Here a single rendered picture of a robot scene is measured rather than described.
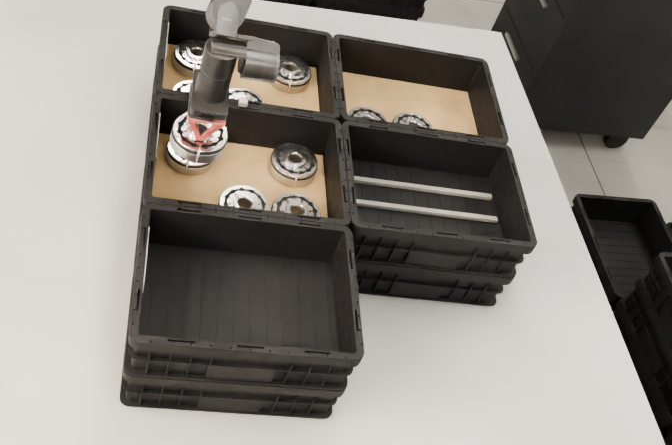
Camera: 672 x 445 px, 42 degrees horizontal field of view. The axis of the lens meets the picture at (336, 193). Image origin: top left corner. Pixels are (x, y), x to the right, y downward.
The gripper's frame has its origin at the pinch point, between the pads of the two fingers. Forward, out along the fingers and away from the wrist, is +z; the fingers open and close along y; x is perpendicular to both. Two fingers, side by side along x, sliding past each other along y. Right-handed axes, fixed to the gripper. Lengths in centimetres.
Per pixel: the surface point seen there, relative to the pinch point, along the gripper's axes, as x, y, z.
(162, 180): 4.2, 5.1, 22.5
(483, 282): -65, -9, 23
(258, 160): -15.6, 14.7, 22.2
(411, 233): -44.1, -8.6, 10.6
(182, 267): -1.2, -16.1, 21.8
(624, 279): -145, 39, 75
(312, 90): -28, 40, 23
